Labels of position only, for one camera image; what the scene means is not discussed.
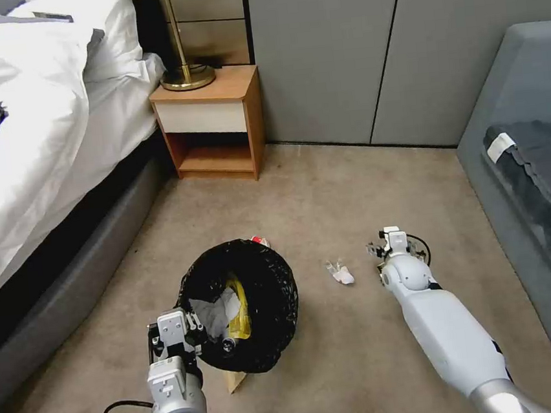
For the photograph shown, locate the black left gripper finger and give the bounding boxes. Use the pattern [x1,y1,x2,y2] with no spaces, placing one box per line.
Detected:
[146,321,164,350]
[184,309,206,335]

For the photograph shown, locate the crumpled white tissue trash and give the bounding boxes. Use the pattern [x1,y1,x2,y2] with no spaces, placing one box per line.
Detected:
[323,257,357,289]

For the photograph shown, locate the trash bin with black bag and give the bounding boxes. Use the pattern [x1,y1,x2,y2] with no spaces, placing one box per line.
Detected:
[173,233,309,399]

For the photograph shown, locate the crumpled white paper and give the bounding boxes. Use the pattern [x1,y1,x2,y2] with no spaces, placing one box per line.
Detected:
[188,288,244,343]

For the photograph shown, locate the yellow plastic wrapper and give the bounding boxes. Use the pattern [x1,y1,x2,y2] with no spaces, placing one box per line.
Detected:
[223,277,254,342]

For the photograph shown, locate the grey blue sofa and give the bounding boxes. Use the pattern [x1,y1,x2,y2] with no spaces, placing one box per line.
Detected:
[444,19,551,413]

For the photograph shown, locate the white fabric tag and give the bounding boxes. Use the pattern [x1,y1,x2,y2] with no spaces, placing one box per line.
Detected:
[484,131,519,165]

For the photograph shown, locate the dark grey blanket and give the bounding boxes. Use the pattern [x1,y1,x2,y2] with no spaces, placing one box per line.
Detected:
[480,118,551,246]

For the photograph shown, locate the grey wardrobe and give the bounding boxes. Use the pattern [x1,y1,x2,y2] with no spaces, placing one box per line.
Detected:
[241,0,551,168]

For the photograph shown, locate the wooden nightstand with white drawer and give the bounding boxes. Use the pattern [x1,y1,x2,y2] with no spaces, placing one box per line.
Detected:
[146,63,270,191]

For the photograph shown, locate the white duvet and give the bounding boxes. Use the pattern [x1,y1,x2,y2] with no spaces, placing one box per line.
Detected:
[0,25,188,312]

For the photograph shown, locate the brass table lamp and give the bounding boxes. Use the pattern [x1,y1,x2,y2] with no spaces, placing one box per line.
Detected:
[116,0,219,97]

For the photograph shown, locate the black headboard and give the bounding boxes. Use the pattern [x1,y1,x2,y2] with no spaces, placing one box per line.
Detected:
[131,0,178,87]

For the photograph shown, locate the white pillow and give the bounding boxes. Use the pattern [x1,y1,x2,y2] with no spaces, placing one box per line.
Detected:
[0,0,147,92]

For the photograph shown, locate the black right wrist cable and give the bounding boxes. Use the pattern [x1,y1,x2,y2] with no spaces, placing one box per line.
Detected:
[404,232,434,266]

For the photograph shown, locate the grey upholstered bed frame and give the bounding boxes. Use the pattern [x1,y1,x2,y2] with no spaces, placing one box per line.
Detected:
[0,129,197,413]

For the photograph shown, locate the black lamp cable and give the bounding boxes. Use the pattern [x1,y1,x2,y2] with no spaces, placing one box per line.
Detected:
[191,54,224,75]

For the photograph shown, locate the brown wall panel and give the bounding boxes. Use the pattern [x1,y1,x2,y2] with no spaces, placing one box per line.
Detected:
[162,0,251,75]

